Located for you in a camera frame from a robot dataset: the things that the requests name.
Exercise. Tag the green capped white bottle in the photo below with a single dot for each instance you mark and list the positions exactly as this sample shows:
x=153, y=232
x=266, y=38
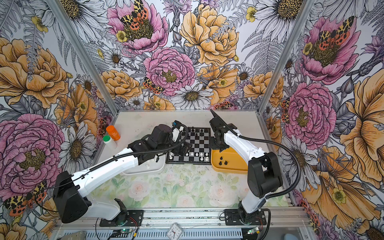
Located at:
x=109, y=142

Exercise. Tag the orange capped bottle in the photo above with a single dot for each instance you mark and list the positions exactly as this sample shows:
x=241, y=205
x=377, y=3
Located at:
x=113, y=133

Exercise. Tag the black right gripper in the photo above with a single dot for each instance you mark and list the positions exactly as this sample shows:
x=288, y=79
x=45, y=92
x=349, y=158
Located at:
x=213, y=146

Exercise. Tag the white rectangular tray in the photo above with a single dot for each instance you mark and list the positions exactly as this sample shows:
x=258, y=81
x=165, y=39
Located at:
x=150, y=167

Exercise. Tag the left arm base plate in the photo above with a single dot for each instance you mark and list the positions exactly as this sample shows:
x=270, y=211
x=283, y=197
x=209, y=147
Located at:
x=129, y=218

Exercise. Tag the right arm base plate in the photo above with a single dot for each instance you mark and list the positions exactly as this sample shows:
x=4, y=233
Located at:
x=238, y=217

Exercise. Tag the black white chess board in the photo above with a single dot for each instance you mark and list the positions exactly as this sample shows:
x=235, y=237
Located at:
x=199, y=152

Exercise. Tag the small white clock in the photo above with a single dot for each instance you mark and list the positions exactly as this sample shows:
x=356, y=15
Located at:
x=175, y=232

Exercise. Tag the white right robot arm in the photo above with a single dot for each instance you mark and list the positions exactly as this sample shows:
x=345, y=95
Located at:
x=263, y=169

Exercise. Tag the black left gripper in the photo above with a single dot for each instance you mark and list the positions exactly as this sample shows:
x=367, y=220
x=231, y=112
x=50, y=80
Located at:
x=184, y=149

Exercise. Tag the yellow rectangular tray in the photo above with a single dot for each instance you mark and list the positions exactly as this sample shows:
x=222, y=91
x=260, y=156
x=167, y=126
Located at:
x=228, y=161

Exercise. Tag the aluminium front rail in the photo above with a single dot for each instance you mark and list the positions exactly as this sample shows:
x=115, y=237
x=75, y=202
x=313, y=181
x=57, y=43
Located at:
x=280, y=217

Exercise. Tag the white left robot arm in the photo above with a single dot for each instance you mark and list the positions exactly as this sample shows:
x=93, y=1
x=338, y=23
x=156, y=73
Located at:
x=71, y=191

